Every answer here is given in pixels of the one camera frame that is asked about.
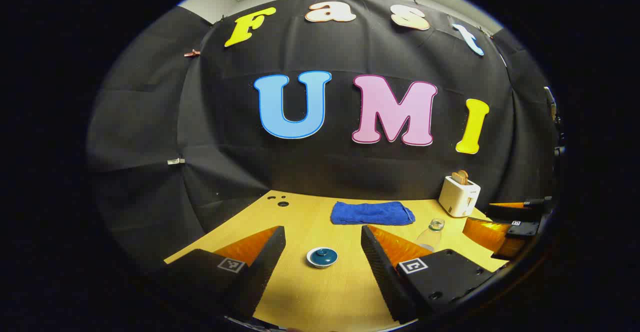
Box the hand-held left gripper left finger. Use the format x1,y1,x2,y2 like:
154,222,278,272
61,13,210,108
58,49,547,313
162,226,287,320

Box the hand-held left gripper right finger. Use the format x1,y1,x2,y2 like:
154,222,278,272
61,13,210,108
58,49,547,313
360,225,502,324

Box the blue and white teacup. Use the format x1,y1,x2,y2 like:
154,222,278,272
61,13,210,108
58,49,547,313
306,247,339,270

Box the clear water bottle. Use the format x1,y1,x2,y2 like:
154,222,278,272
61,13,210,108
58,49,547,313
414,218,446,252

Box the blue towel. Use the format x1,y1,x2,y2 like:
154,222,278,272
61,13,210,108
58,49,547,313
330,201,416,226

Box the white toaster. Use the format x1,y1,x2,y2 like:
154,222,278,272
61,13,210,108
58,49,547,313
438,175,482,218

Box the black backdrop cloth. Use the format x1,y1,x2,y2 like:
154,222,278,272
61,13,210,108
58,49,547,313
86,0,563,273

